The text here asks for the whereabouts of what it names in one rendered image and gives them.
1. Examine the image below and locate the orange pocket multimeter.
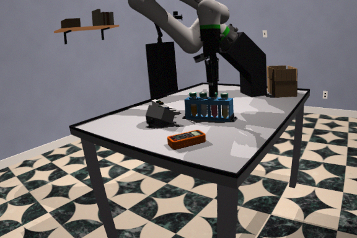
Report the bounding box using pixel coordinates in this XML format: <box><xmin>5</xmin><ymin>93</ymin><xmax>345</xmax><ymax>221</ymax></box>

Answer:
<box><xmin>167</xmin><ymin>130</ymin><xmax>206</xmax><ymax>149</ymax></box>

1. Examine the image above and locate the white button panel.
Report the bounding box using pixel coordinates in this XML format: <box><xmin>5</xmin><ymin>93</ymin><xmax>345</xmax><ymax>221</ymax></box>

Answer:
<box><xmin>146</xmin><ymin>105</ymin><xmax>176</xmax><ymax>128</ymax></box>

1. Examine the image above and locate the blue test tube rack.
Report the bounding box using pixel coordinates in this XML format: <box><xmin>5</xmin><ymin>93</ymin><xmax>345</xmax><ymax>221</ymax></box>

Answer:
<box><xmin>184</xmin><ymin>96</ymin><xmax>234</xmax><ymax>122</ymax></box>

